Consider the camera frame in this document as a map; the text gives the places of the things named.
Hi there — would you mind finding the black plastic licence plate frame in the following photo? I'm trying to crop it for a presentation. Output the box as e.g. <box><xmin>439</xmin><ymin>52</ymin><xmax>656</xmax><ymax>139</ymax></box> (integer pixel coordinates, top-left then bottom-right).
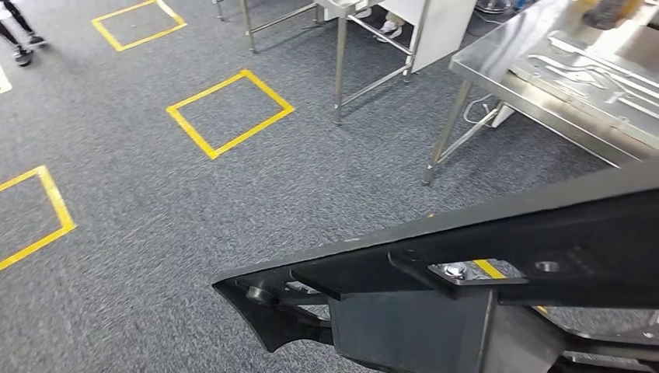
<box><xmin>211</xmin><ymin>162</ymin><xmax>659</xmax><ymax>373</ymax></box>

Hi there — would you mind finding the stainless steel workbench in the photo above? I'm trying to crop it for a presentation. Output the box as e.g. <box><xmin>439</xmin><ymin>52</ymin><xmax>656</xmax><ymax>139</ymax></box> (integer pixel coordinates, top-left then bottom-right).
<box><xmin>422</xmin><ymin>0</ymin><xmax>659</xmax><ymax>187</ymax></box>

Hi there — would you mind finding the yellow floor tape square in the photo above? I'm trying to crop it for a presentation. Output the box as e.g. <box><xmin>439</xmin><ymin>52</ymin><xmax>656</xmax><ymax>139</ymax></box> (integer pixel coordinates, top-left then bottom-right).
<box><xmin>0</xmin><ymin>166</ymin><xmax>77</xmax><ymax>272</ymax></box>
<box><xmin>91</xmin><ymin>0</ymin><xmax>187</xmax><ymax>53</ymax></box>
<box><xmin>166</xmin><ymin>69</ymin><xmax>295</xmax><ymax>161</ymax></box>
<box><xmin>472</xmin><ymin>259</ymin><xmax>549</xmax><ymax>315</ymax></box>

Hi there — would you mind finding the person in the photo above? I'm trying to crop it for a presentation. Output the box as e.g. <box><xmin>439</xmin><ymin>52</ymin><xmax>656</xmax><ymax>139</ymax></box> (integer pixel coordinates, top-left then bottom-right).
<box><xmin>355</xmin><ymin>7</ymin><xmax>405</xmax><ymax>44</ymax></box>
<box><xmin>0</xmin><ymin>0</ymin><xmax>48</xmax><ymax>68</ymax></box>

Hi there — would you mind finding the white board panel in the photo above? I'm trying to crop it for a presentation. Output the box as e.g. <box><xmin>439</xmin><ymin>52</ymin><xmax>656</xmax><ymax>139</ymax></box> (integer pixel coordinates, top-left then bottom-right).
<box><xmin>378</xmin><ymin>0</ymin><xmax>479</xmax><ymax>74</ymax></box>

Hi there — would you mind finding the aluminium jig plate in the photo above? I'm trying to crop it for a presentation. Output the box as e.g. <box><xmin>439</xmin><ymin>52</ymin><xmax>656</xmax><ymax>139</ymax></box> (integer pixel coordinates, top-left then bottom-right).
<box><xmin>509</xmin><ymin>30</ymin><xmax>659</xmax><ymax>150</ymax></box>

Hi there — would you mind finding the steel frame table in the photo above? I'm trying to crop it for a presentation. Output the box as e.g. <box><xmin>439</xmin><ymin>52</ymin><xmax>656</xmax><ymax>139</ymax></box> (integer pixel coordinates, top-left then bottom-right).
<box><xmin>213</xmin><ymin>0</ymin><xmax>326</xmax><ymax>54</ymax></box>
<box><xmin>314</xmin><ymin>0</ymin><xmax>479</xmax><ymax>126</ymax></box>

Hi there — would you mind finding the white cable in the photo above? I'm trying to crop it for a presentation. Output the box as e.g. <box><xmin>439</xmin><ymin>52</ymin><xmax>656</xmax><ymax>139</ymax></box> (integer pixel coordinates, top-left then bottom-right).
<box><xmin>462</xmin><ymin>92</ymin><xmax>508</xmax><ymax>127</ymax></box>

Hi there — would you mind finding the chrome stanchion post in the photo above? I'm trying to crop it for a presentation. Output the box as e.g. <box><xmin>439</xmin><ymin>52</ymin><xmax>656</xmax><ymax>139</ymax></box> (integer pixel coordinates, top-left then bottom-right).
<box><xmin>474</xmin><ymin>0</ymin><xmax>520</xmax><ymax>15</ymax></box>

